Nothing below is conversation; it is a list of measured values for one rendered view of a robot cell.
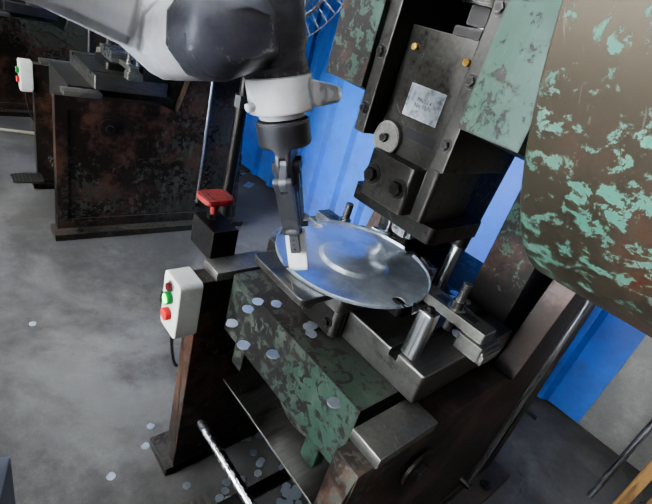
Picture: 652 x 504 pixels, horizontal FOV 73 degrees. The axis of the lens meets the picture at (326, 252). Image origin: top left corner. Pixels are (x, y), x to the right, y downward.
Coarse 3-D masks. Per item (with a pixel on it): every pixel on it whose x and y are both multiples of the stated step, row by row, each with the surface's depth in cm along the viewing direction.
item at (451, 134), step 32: (416, 0) 67; (448, 0) 71; (384, 32) 69; (448, 32) 75; (384, 64) 70; (480, 64) 58; (384, 96) 74; (448, 128) 63; (448, 160) 64; (480, 160) 69
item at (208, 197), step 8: (200, 192) 92; (208, 192) 94; (216, 192) 95; (224, 192) 96; (200, 200) 92; (208, 200) 90; (216, 200) 91; (224, 200) 92; (232, 200) 94; (216, 208) 95
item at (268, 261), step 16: (256, 256) 72; (272, 256) 73; (272, 272) 69; (288, 272) 70; (288, 288) 66; (304, 288) 67; (304, 304) 65; (320, 304) 80; (336, 304) 77; (352, 304) 78; (320, 320) 81; (336, 320) 78; (336, 336) 80
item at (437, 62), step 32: (416, 32) 69; (480, 32) 65; (416, 64) 69; (448, 64) 65; (416, 96) 70; (448, 96) 66; (384, 128) 74; (416, 128) 71; (384, 160) 73; (416, 160) 72; (384, 192) 74; (416, 192) 72; (448, 192) 73
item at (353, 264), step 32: (320, 224) 89; (352, 224) 92; (320, 256) 77; (352, 256) 79; (384, 256) 84; (416, 256) 86; (320, 288) 67; (352, 288) 71; (384, 288) 73; (416, 288) 76
